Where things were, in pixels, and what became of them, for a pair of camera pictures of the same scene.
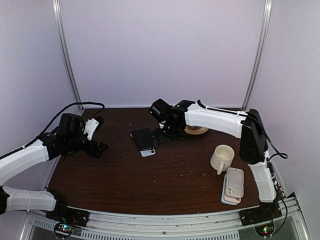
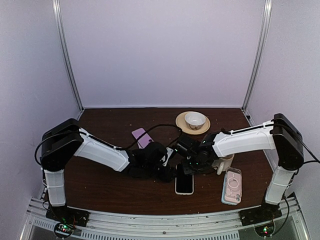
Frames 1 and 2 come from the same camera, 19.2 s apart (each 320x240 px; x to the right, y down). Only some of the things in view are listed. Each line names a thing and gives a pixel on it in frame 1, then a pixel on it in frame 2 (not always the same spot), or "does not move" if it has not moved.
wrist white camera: [91, 125] → [169, 151]
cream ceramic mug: [222, 158] does not move
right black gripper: [163, 139] → [187, 171]
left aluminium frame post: [57, 6] does not move
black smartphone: [145, 138] → [184, 182]
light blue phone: [222, 199] does not move
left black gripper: [99, 150] → [167, 177]
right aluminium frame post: [263, 33] does not move
